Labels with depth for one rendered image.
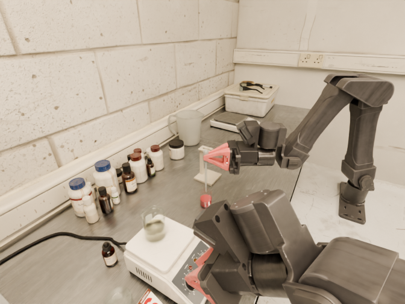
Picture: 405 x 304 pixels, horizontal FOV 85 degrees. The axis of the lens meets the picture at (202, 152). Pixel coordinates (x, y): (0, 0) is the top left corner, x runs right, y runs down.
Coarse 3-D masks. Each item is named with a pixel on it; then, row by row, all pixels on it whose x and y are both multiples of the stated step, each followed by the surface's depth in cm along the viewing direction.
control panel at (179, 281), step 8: (200, 248) 52; (208, 248) 53; (192, 256) 50; (184, 264) 48; (192, 264) 49; (184, 272) 47; (176, 280) 45; (184, 280) 46; (184, 288) 45; (192, 296) 45; (200, 296) 45
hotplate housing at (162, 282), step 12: (192, 240) 53; (132, 264) 49; (144, 264) 47; (180, 264) 48; (144, 276) 49; (156, 276) 46; (168, 276) 45; (156, 288) 48; (168, 288) 45; (180, 300) 45; (204, 300) 45
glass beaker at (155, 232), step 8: (144, 208) 50; (152, 208) 51; (160, 208) 50; (144, 216) 50; (152, 216) 52; (160, 216) 52; (144, 224) 47; (152, 224) 47; (160, 224) 48; (144, 232) 49; (152, 232) 48; (160, 232) 49; (152, 240) 49; (160, 240) 50
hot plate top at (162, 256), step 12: (168, 228) 54; (180, 228) 54; (132, 240) 51; (144, 240) 51; (168, 240) 51; (180, 240) 51; (132, 252) 48; (144, 252) 48; (156, 252) 48; (168, 252) 48; (180, 252) 48; (156, 264) 45; (168, 264) 45
